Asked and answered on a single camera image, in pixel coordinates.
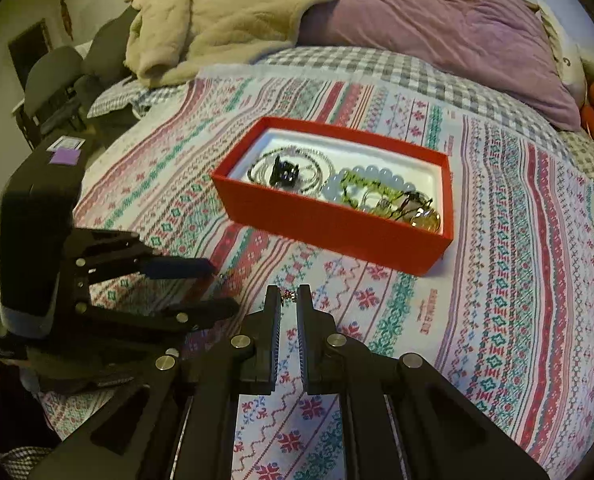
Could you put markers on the red jewelry box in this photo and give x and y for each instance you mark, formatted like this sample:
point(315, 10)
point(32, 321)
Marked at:
point(327, 230)

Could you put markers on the black hair claw clip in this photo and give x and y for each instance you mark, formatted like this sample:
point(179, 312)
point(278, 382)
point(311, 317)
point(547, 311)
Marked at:
point(284, 172)

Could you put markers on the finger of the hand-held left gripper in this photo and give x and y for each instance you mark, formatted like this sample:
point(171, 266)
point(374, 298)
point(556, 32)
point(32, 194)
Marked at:
point(202, 312)
point(177, 267)

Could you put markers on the grey checked bedsheet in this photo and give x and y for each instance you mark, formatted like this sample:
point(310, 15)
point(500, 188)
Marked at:
point(402, 67)

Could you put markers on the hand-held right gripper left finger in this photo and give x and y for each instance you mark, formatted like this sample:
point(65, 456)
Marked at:
point(277, 345)

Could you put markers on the red wall ornament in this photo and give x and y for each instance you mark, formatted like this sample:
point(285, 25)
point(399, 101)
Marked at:
point(66, 15)

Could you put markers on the small red earring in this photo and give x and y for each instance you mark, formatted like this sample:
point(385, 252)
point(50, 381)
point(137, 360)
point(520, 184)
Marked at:
point(290, 296)

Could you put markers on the beige fleece blanket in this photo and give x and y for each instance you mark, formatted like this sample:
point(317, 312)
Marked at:
point(227, 20)

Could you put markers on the purple pillow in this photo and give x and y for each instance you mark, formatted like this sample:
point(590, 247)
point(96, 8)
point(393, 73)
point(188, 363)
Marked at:
point(452, 20)

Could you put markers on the dark wall frame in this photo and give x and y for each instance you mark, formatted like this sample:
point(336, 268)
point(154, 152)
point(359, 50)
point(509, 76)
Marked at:
point(27, 50)

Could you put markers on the patterned knit-print blanket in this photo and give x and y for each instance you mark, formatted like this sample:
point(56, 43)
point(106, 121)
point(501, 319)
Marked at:
point(477, 335)

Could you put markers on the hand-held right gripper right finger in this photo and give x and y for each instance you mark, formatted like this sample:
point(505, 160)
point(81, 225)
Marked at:
point(302, 345)

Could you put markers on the white plush pillow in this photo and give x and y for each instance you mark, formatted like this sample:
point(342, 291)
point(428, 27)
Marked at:
point(567, 60)

